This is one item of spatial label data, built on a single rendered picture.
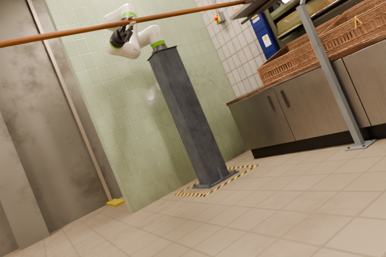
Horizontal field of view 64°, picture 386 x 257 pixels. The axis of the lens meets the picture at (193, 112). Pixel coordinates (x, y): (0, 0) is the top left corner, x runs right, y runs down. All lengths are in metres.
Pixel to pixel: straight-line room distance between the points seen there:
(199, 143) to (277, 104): 0.70
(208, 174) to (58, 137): 2.20
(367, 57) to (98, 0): 2.44
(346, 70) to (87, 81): 2.10
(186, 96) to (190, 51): 0.99
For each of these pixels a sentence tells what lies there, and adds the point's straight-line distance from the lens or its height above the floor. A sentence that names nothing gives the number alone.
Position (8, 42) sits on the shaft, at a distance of 1.65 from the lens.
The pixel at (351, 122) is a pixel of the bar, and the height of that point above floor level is 0.16.
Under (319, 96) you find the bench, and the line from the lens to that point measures 2.26.
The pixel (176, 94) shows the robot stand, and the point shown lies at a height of 0.80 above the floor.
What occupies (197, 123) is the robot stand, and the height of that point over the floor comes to 0.52.
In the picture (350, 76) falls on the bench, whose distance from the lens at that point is 2.11.
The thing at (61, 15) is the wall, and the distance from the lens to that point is 3.21.
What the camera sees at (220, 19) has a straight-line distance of 3.46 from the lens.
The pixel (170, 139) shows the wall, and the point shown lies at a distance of 3.10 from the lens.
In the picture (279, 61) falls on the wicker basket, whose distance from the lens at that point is 2.44.
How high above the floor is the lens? 0.54
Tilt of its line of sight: 2 degrees up
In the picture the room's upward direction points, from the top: 23 degrees counter-clockwise
